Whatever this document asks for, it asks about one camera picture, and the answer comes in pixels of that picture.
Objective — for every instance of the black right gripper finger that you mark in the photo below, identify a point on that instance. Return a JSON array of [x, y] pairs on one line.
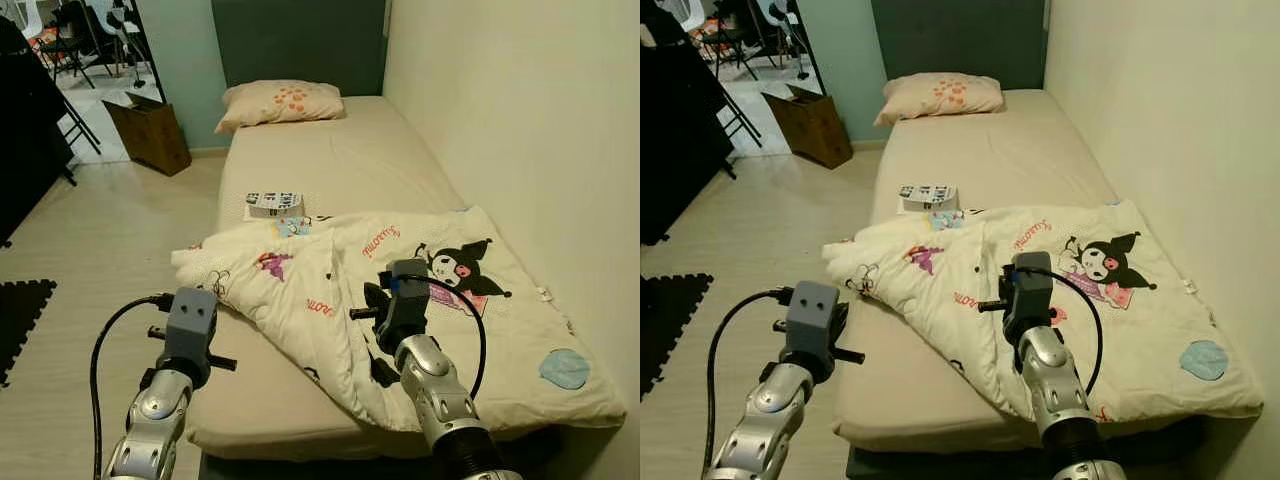
[[375, 296]]

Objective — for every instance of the pink patterned pillow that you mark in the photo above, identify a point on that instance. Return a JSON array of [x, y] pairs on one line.
[[940, 98], [280, 105]]

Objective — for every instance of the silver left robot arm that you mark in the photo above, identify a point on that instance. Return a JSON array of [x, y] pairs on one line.
[[775, 420], [155, 420]]

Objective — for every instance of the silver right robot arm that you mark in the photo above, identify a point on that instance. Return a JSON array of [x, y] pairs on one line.
[[1050, 385], [435, 395]]

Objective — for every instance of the white book blue letters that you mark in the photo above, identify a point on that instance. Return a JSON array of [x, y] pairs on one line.
[[275, 203], [928, 196]]

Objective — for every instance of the beige sheeted mattress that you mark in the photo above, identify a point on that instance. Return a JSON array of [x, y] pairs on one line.
[[990, 150], [330, 160]]

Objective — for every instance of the black foam floor mat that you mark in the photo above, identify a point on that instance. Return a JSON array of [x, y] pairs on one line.
[[20, 320], [670, 320]]

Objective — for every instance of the teal padded headboard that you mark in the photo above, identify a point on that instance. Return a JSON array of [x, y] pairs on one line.
[[300, 45], [960, 40]]

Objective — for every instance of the black clothes rack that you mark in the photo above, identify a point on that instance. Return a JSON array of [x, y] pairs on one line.
[[25, 150], [680, 150]]

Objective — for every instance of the white office chair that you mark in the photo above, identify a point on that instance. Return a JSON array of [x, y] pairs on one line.
[[790, 35], [130, 40]]

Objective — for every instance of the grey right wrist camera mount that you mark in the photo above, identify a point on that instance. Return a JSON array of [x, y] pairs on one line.
[[410, 300], [1030, 295]]

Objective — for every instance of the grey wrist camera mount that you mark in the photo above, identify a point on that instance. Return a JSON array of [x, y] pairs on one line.
[[190, 320], [1030, 295], [812, 315], [410, 300]]

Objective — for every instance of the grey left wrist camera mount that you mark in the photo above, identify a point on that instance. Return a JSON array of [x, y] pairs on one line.
[[190, 320], [812, 315]]

